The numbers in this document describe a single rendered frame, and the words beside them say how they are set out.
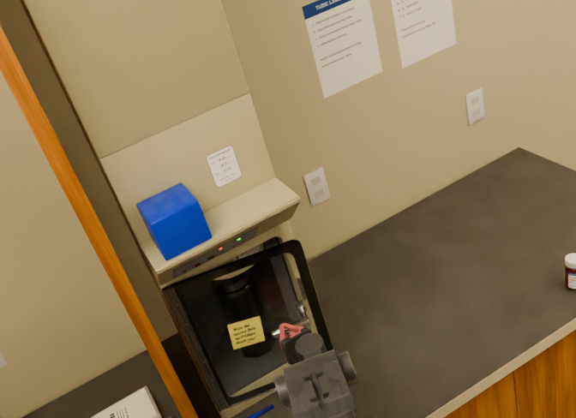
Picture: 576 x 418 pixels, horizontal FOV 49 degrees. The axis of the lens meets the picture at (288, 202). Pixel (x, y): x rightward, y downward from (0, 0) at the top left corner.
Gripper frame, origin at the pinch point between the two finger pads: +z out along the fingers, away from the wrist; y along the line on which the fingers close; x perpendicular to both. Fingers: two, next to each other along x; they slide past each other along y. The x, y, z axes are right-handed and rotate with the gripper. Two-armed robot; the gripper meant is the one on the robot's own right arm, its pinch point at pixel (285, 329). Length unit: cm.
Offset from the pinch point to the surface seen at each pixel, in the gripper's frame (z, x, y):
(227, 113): 10, -6, 49
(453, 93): 54, -92, 3
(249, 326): 5.3, 6.4, 1.1
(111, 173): 9, 19, 48
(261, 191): 6.9, -6.9, 31.0
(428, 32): 54, -86, 27
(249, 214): 0.7, -1.5, 31.0
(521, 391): -17, -50, -44
